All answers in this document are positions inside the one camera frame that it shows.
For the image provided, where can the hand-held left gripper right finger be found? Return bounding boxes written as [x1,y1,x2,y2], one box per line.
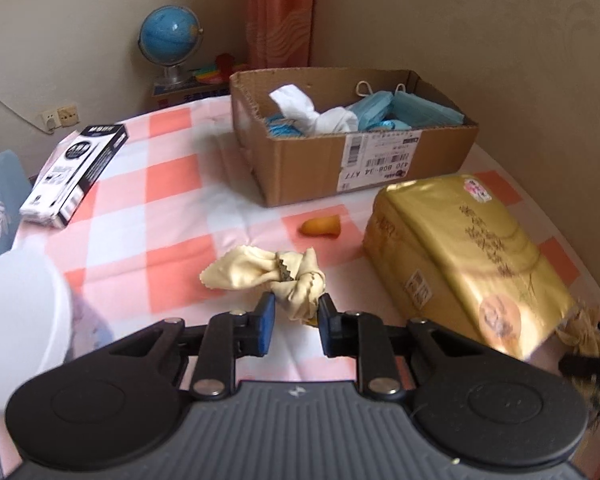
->
[317,293,486,401]

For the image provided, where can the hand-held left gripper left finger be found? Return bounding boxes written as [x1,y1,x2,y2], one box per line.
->
[107,291,277,401]

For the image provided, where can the cream tassel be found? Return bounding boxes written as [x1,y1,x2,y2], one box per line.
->
[554,304,600,359]

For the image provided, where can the pale yellow cloth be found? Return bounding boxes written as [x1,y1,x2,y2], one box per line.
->
[198,245,327,324]

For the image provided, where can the brown cardboard box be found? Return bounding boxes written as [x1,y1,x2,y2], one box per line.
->
[228,68,480,208]

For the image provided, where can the small orange object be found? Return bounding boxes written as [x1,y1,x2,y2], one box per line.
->
[300,214,342,241]

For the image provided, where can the gold tissue pack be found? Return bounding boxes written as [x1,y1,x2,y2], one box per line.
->
[362,173,579,362]

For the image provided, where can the blue face mask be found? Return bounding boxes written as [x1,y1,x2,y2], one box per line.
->
[346,80,397,130]
[391,83,465,127]

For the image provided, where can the clear jar with white lid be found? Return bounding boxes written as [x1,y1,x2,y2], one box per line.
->
[0,247,117,412]

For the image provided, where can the black and white carton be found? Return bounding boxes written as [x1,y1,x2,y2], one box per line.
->
[18,123,130,229]

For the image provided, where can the printed box under globe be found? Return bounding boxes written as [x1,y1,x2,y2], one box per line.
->
[152,77,231,109]

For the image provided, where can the colourful toy pieces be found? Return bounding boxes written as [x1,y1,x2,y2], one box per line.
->
[192,62,232,84]

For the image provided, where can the blue leaf print pillow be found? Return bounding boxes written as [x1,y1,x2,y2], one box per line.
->
[0,148,34,282]

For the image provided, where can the blue desk globe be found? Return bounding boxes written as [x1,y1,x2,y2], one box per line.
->
[138,4,203,86]

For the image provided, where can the pink patterned curtain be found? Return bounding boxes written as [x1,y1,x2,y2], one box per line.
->
[244,0,315,69]

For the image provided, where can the white wall socket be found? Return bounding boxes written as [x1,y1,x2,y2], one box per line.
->
[40,104,80,132]

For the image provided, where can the grey wall cable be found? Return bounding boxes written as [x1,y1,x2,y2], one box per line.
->
[0,76,47,134]

